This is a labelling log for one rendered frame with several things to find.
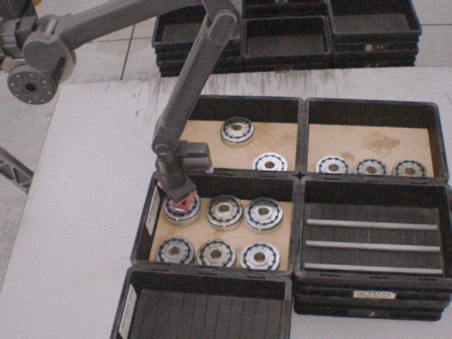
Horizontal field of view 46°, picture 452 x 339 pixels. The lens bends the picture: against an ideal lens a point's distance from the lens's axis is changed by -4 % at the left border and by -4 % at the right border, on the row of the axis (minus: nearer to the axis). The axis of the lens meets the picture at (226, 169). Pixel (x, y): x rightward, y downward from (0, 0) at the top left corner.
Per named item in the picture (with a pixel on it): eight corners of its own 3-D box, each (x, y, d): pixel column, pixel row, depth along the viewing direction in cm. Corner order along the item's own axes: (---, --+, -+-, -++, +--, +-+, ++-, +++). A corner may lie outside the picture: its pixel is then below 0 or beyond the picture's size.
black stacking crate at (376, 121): (299, 201, 156) (300, 176, 147) (304, 124, 174) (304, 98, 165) (440, 207, 150) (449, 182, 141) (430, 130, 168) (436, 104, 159)
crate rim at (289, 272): (130, 268, 136) (128, 263, 134) (155, 174, 155) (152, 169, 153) (292, 280, 130) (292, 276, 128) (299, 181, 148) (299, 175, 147)
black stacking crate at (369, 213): (293, 298, 137) (293, 277, 129) (299, 202, 156) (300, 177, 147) (450, 306, 131) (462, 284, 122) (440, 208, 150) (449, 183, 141)
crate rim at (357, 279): (292, 280, 130) (292, 276, 128) (299, 181, 148) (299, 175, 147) (460, 289, 124) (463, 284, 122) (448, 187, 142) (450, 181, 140)
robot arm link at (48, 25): (16, 18, 111) (8, 32, 108) (61, 13, 110) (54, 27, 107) (30, 53, 118) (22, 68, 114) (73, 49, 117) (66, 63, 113)
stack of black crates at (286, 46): (247, 111, 274) (242, 57, 248) (248, 70, 293) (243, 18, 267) (328, 107, 271) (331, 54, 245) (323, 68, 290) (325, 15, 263)
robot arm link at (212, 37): (217, -19, 107) (215, 9, 99) (244, -9, 108) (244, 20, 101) (152, 127, 136) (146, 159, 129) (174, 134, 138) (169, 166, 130)
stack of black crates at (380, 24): (329, 108, 271) (332, 34, 236) (323, 68, 289) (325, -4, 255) (409, 105, 267) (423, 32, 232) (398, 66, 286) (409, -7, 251)
